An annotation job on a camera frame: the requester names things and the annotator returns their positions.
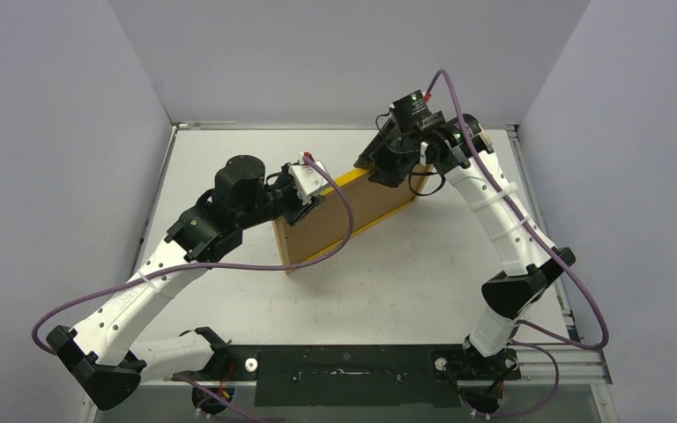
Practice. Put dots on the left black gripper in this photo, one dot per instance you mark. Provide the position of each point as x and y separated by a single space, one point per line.
299 209

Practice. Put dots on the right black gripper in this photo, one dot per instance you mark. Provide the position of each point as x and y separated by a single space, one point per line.
375 161

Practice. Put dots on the yellow picture frame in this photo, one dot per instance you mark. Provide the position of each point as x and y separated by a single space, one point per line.
339 215

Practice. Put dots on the brown cardboard backing board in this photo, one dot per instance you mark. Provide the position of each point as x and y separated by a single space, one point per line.
325 227

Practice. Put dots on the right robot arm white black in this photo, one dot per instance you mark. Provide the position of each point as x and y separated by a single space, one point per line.
531 263

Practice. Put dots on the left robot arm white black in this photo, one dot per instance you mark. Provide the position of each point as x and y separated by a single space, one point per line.
103 351

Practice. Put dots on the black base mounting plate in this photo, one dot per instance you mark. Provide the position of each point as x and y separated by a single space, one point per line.
359 375

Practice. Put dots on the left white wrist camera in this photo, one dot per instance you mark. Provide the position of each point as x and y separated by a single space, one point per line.
308 182

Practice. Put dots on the aluminium table rail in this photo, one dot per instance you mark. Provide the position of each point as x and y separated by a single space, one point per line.
560 365

